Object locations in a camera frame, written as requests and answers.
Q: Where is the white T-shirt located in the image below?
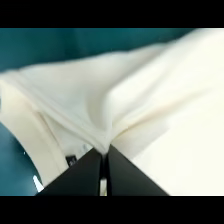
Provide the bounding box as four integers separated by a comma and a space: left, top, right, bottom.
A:
0, 27, 224, 197

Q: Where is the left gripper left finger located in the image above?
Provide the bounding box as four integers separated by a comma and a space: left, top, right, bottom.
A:
37, 147, 103, 197

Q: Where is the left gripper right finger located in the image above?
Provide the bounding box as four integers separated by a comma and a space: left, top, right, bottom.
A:
106, 144, 170, 197

